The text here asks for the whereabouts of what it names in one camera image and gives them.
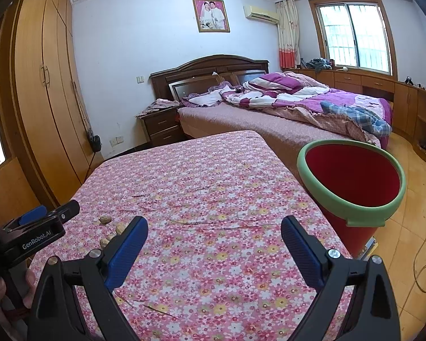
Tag wooden wardrobe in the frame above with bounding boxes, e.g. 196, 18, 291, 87
0, 0, 103, 207

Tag dark wooden nightstand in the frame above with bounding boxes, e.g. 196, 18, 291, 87
137, 106, 185, 147

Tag blue grey clothes pile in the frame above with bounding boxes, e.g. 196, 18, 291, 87
305, 57, 332, 70

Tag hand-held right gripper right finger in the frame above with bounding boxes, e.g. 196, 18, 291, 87
280, 215, 401, 341

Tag thin wooden stick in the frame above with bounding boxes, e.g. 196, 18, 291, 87
73, 82, 93, 136

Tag bed with purple quilt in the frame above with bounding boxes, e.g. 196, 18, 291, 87
177, 74, 393, 182

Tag wooden shelf unit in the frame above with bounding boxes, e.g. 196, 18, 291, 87
0, 7, 32, 221

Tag white pillow with purple frill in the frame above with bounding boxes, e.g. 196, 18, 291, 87
183, 82, 233, 107

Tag floor cable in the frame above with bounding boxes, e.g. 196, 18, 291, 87
408, 185, 426, 294

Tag blue plaid cloth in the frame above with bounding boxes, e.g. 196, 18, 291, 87
320, 100, 392, 138

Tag red bucket with green rim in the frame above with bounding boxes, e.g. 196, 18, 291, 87
296, 140, 407, 258

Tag pink clothes pile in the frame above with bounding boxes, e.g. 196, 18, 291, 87
135, 97, 180, 118

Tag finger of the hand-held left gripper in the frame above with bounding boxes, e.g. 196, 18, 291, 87
2, 205, 47, 230
39, 199, 80, 226

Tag floral curtain with orange hem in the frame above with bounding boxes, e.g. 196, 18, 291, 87
276, 0, 301, 69

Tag wall air conditioner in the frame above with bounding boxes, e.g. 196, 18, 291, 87
243, 5, 280, 25

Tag long wooden cabinet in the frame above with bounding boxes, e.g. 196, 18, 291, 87
282, 67, 426, 167

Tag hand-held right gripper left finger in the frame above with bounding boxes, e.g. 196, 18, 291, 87
26, 216, 149, 341

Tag window with wooden frame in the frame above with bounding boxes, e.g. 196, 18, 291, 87
310, 0, 398, 76

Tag pink floral tablecloth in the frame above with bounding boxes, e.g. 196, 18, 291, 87
28, 130, 356, 341

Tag framed wedding photo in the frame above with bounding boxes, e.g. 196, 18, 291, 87
192, 0, 230, 32

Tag purple and white quilt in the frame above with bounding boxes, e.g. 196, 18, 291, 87
222, 72, 391, 136

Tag dark wooden headboard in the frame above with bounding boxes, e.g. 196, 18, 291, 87
150, 54, 270, 101

